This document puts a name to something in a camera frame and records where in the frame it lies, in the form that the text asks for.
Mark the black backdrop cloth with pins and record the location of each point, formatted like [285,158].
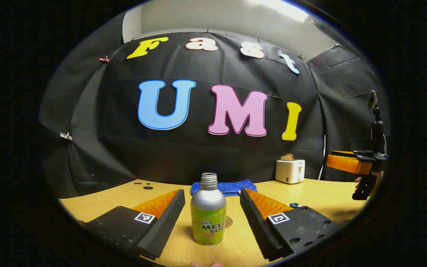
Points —
[198,155]

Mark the silver cloth clip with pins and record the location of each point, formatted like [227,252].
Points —
[65,136]

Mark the white toaster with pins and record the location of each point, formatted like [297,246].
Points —
[289,171]

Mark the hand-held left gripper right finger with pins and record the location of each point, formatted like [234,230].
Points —
[260,226]

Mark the copper cloth clip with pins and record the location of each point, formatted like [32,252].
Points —
[104,59]

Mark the silver green-label water bottle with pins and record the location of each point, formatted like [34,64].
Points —
[208,207]

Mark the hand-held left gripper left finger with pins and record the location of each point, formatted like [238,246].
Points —
[161,226]

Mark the blue folded towel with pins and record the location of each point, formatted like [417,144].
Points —
[232,187]

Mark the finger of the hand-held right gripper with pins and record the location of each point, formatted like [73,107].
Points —
[343,152]
[347,164]

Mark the round brown coaster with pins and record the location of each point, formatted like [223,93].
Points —
[229,222]

